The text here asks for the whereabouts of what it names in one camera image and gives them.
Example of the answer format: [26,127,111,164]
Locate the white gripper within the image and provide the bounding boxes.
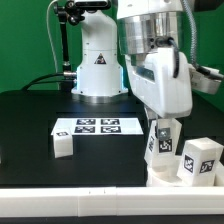
[125,47,192,140]

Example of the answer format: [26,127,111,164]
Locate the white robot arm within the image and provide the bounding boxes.
[74,0,224,140]

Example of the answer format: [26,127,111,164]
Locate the white marker sheet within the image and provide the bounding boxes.
[52,118,143,135]

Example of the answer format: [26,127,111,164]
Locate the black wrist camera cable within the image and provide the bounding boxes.
[156,0,224,81]

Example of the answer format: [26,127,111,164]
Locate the white front fence rail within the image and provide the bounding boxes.
[0,187,224,218]

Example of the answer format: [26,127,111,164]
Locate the black cable bundle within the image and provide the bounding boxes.
[21,72,78,92]

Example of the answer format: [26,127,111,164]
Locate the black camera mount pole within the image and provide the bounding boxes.
[54,0,84,92]

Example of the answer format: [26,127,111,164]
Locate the black mounted camera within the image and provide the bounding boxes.
[74,0,110,9]

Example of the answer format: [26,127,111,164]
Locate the white cable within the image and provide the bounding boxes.
[46,0,60,74]

